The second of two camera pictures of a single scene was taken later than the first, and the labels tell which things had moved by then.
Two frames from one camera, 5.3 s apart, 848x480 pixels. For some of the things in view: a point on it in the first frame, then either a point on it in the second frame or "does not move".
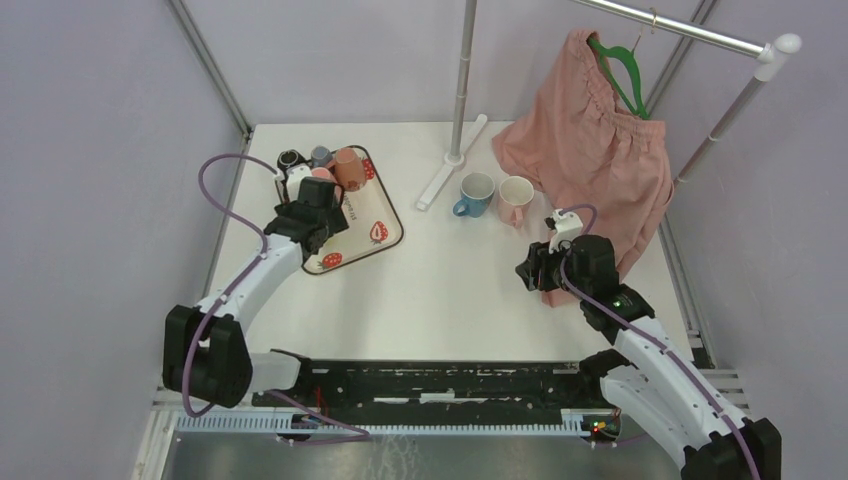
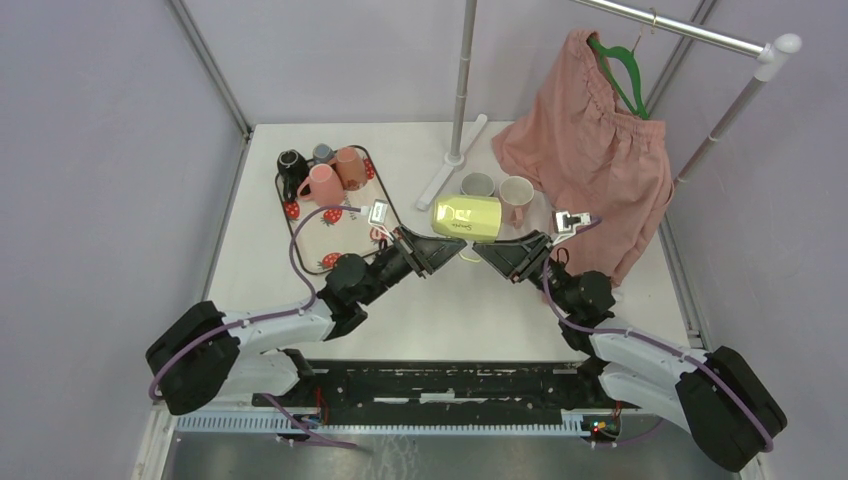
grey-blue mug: [320, 156] does not move
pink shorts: [604, 173] does not move
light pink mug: [514, 198] does not move
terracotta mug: [350, 169] does not move
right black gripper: [540, 259] → [515, 258]
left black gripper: [336, 220] → [428, 254]
